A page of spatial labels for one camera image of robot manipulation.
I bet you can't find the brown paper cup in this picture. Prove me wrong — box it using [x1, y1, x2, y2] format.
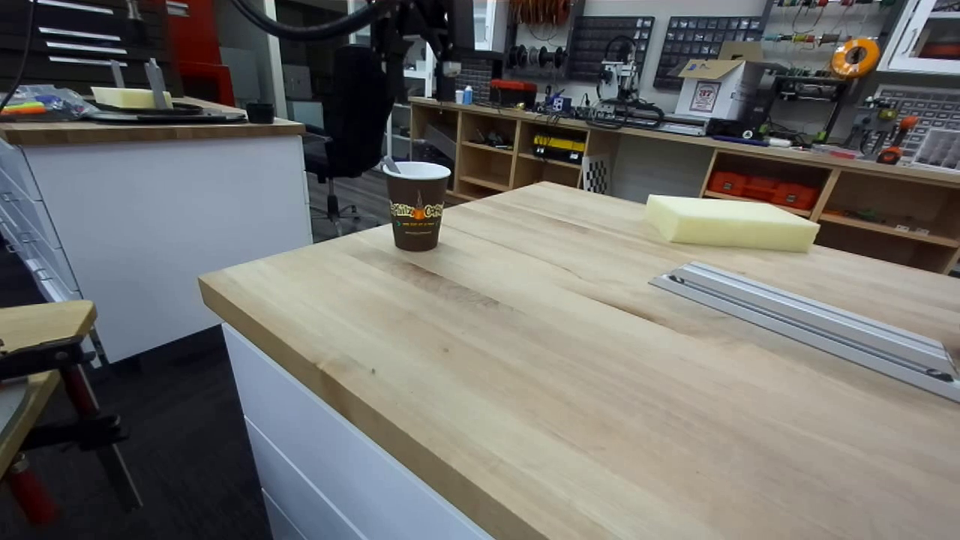
[383, 161, 452, 253]

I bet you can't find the red tool box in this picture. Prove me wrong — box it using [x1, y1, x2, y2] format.
[489, 79, 539, 110]

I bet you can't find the black office chair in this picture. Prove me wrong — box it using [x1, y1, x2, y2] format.
[303, 43, 396, 227]

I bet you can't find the yellow and black case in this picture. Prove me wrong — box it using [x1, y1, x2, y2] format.
[532, 134, 587, 164]

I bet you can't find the small desktop machine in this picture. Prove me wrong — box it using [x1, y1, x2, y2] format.
[597, 35, 641, 103]

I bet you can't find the checkerboard card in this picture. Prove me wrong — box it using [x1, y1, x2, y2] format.
[582, 154, 611, 197]

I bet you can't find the red tool cabinet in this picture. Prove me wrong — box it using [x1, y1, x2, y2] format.
[164, 0, 238, 107]

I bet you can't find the wooden workbench with shelves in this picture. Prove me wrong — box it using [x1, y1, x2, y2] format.
[408, 96, 960, 275]

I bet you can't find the white cardboard box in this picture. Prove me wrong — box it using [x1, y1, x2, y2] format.
[669, 40, 767, 122]

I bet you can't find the black tray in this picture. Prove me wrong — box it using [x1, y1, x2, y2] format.
[81, 103, 249, 125]

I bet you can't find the small yellow foam block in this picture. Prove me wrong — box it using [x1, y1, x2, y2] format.
[91, 86, 174, 110]

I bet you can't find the white cabinet with wooden top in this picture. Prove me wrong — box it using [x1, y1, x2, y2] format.
[0, 96, 314, 366]

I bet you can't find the large yellow foam block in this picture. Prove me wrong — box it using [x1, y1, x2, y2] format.
[644, 193, 821, 254]

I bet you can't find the row of orange bins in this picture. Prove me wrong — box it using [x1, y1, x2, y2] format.
[708, 170, 821, 212]

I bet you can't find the black drawer cabinet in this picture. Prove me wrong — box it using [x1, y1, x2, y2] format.
[0, 0, 170, 97]

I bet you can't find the bag of coloured items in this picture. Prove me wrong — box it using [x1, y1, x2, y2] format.
[0, 84, 99, 123]

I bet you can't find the orange spool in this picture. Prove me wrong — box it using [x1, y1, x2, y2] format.
[830, 37, 881, 80]

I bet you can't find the wooden board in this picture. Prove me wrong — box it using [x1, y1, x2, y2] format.
[0, 299, 98, 481]

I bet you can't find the red and black clamp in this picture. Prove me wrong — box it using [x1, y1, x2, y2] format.
[0, 339, 144, 527]

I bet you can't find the row of dark wall bins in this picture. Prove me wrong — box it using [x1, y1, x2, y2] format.
[567, 15, 767, 92]

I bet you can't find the aluminium rail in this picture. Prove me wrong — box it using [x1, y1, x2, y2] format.
[649, 260, 960, 404]

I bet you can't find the white wall cabinet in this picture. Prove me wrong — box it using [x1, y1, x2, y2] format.
[877, 0, 960, 77]

